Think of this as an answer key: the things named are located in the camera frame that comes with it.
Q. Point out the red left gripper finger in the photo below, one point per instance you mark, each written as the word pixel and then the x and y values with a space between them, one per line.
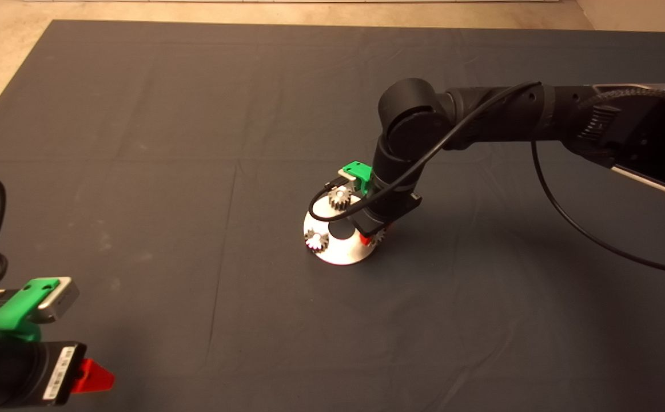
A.
pixel 92 377

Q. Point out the round metal carrier plate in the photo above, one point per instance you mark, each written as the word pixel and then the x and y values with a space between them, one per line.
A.
pixel 338 252

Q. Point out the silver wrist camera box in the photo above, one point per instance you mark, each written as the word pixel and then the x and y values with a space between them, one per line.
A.
pixel 348 176
pixel 60 300

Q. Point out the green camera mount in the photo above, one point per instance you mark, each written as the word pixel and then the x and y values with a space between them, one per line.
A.
pixel 20 306
pixel 361 171

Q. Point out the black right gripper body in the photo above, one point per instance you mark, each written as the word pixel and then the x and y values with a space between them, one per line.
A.
pixel 389 214

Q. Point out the dark grey table cloth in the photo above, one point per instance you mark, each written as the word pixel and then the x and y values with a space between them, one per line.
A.
pixel 332 343

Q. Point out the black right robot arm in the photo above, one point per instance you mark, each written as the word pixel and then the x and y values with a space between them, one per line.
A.
pixel 509 114

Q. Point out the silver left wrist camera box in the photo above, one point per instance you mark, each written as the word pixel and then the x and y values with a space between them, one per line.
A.
pixel 60 300

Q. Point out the green left camera mount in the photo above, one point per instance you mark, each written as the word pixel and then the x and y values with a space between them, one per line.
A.
pixel 20 306

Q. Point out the small steel spur gear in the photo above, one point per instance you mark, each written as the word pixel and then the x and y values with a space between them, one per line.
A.
pixel 316 240
pixel 339 198
pixel 377 237

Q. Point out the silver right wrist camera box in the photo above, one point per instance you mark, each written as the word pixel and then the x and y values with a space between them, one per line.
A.
pixel 348 176

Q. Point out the green right camera mount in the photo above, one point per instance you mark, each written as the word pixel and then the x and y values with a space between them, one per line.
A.
pixel 361 171

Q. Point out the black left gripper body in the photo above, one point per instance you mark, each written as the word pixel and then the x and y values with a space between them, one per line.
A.
pixel 58 372

